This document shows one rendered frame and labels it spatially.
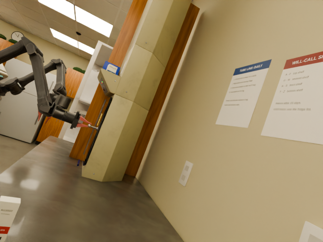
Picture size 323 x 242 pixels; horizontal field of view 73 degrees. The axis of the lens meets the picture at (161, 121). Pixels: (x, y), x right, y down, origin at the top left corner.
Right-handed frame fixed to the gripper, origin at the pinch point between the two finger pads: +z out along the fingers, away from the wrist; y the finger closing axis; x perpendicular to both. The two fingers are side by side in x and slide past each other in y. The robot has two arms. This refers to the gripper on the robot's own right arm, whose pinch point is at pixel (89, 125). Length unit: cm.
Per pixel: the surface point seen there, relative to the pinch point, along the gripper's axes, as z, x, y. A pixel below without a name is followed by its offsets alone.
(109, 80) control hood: -0.1, -9.9, 27.1
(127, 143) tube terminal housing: 23.5, -4.3, -2.0
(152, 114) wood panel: 41, 26, 21
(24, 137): -95, 475, -126
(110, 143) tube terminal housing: 12.8, -11.3, -4.3
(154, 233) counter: 32, -59, -24
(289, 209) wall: 46, -92, 6
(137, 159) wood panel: 42, 25, -14
